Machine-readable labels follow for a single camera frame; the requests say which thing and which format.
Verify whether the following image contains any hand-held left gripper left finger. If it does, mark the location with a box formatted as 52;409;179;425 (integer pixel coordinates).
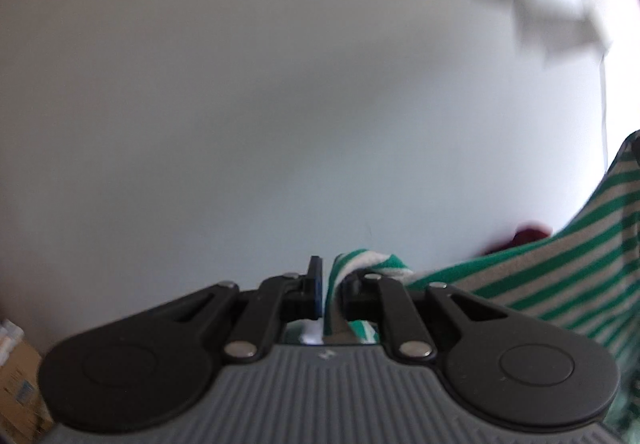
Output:
169;255;326;361

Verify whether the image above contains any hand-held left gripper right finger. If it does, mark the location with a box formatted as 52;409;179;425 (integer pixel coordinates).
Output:
340;272;497;361

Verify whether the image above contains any green white striped shirt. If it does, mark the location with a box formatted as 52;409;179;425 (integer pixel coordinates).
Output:
320;129;640;365

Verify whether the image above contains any dark red garment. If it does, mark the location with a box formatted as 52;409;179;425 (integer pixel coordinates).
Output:
500;223;553;255

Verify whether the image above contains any cardboard box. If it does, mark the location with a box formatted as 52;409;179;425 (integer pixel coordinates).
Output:
0;319;53;444

